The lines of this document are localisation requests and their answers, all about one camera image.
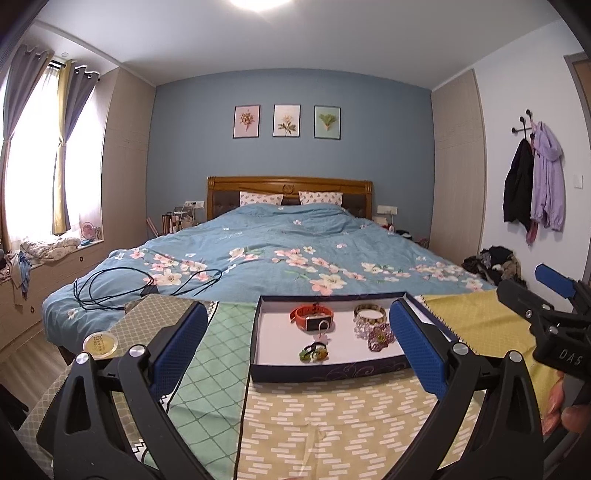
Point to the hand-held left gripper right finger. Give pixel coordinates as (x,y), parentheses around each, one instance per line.
(418,350)

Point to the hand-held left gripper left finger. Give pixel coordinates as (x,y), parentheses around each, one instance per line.
(180,350)

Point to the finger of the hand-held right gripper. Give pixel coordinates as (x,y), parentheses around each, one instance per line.
(556,279)
(517,300)

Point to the brown horn bangle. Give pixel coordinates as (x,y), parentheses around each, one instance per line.
(364,306)

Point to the dark blue cardboard box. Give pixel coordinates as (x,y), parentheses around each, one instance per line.
(281,337)

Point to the orange smart watch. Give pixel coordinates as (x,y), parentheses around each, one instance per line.
(298,316)

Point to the person's right hand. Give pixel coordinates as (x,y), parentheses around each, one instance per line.
(558,410)

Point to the pile of dark clothes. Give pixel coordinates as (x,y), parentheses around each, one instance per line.
(494,265)

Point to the small yellow jelly cup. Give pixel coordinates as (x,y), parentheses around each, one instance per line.
(99,345)

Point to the black jacket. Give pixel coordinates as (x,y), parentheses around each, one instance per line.
(519,189)

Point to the purple jacket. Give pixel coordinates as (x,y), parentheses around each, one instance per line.
(547,180)

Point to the cluttered bedside table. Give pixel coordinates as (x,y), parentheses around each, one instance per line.
(178,224)

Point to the beige wardrobe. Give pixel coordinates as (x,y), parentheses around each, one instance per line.
(457,175)
(129,161)

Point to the window seat cabinet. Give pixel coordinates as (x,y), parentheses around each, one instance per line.
(55,290)

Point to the small pink fan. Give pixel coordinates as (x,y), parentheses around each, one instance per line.
(87,230)

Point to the bed with blue floral duvet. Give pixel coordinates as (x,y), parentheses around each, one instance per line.
(286,240)

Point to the crumpled light bedding pile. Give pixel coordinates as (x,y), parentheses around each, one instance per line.
(46,249)

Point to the white patterned pillow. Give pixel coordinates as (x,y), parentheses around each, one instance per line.
(261,198)
(321,197)

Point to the blue garment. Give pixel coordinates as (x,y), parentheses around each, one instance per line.
(22,274)

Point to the wooden headboard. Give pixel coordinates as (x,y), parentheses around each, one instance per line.
(290,184)

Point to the white sheer curtain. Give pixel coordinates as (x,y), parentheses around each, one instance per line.
(32,184)

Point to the framed pink flower picture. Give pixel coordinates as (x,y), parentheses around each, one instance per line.
(247,121)

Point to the yellow and grey curtain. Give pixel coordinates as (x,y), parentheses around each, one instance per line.
(69,138)

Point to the framed green leaf picture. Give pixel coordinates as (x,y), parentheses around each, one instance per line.
(328,121)

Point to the framed white flower picture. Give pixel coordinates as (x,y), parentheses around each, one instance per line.
(286,120)

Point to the black curtain rod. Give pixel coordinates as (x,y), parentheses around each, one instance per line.
(55,64)

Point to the round ceiling lamp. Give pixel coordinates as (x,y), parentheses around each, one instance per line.
(261,2)

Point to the white wall socket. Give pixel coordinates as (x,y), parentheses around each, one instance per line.
(194,203)
(387,209)

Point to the black wall coat hooks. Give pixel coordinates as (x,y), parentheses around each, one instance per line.
(524,122)

